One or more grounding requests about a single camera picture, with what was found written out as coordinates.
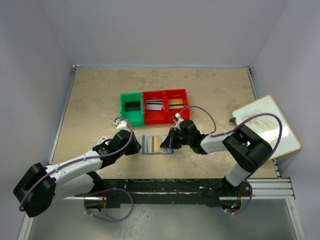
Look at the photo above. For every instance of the white plastic card packet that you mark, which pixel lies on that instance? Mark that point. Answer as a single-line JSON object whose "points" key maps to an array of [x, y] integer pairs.
{"points": [[104, 141]]}

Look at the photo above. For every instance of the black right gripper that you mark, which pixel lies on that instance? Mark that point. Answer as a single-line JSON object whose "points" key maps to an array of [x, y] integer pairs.
{"points": [[170, 142]]}

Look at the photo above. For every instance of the blue leather card holder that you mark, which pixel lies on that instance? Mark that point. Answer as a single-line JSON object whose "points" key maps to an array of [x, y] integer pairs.
{"points": [[165, 151]]}

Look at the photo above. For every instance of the gold card in bin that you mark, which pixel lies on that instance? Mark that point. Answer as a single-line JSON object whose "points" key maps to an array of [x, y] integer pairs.
{"points": [[176, 103]]}

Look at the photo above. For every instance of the red bin middle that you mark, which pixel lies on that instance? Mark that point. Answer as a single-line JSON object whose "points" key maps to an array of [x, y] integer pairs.
{"points": [[153, 117]]}

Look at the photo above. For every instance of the aluminium frame rail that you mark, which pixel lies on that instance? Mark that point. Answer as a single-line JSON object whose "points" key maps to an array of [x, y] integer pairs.
{"points": [[271, 189]]}

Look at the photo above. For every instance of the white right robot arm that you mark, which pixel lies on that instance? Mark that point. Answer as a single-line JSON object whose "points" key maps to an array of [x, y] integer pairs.
{"points": [[247, 148]]}

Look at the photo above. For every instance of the red bin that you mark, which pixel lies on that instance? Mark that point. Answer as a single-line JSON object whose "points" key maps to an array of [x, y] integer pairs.
{"points": [[172, 94], [153, 117]]}

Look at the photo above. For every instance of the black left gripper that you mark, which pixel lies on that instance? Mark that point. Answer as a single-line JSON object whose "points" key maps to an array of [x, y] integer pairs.
{"points": [[135, 146]]}

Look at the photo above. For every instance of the red bin right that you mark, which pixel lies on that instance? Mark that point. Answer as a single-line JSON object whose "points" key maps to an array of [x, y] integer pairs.
{"points": [[172, 94]]}

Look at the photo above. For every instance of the black card in bin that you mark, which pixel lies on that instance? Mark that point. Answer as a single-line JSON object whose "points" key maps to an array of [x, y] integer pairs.
{"points": [[130, 106]]}

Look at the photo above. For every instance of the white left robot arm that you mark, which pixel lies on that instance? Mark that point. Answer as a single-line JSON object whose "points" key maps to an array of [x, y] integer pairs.
{"points": [[42, 186]]}

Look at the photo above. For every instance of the gold card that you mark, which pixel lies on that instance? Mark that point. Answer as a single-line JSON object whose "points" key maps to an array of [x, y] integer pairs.
{"points": [[176, 103], [154, 144]]}

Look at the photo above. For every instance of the green bin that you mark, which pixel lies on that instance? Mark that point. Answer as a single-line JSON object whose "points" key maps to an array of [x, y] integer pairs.
{"points": [[136, 118]]}

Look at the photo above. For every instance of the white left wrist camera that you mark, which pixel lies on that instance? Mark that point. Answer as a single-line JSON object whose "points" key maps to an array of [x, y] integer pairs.
{"points": [[121, 125]]}

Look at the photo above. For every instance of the silver card in bin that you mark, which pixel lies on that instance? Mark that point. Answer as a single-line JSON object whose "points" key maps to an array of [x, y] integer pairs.
{"points": [[154, 105]]}

